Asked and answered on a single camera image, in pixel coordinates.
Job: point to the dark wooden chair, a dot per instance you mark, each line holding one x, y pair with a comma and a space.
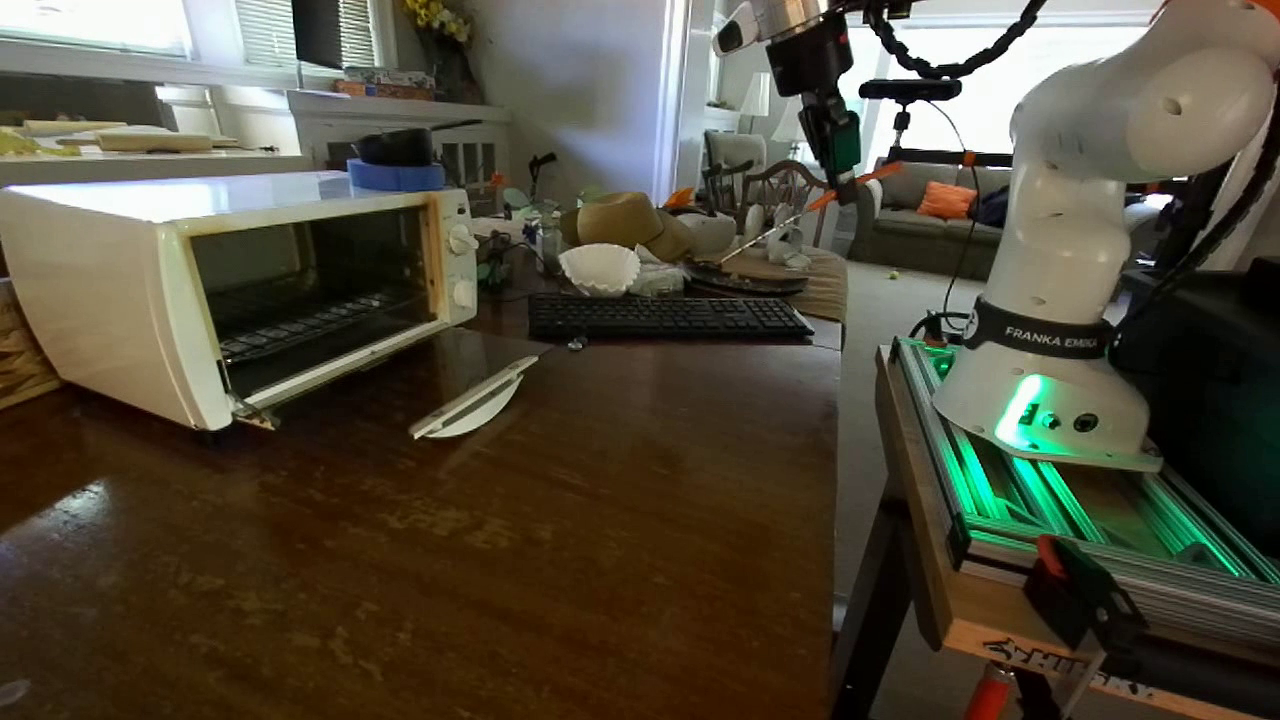
786, 183

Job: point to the tan rounded basket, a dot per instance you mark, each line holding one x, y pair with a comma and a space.
620, 221

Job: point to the black red clamp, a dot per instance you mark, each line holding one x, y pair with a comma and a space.
1081, 602

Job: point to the crumpled clear plastic bag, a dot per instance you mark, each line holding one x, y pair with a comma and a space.
662, 278

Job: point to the glass oven door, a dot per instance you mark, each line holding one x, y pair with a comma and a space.
466, 407

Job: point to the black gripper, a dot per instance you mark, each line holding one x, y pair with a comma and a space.
808, 63

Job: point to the orange cushion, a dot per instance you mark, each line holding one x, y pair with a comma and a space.
947, 200

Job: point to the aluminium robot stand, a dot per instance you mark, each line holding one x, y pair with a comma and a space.
1066, 520

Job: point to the white toaster oven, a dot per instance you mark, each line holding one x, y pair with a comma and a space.
105, 293

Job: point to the black equipment box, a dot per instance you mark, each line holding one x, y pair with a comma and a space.
1203, 385

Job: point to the grey sofa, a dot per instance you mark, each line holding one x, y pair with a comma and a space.
905, 241

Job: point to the potted plant yellow flowers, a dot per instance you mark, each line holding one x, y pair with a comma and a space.
444, 63

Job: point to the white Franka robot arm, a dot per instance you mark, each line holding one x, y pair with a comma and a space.
1066, 224

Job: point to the white cabinet glass doors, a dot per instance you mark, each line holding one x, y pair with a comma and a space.
333, 132

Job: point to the white paper coffee filters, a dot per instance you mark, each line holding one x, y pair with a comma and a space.
601, 265

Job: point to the black camera on stand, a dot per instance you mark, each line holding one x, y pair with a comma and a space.
908, 88

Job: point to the black computer keyboard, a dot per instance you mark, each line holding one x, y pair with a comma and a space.
665, 322

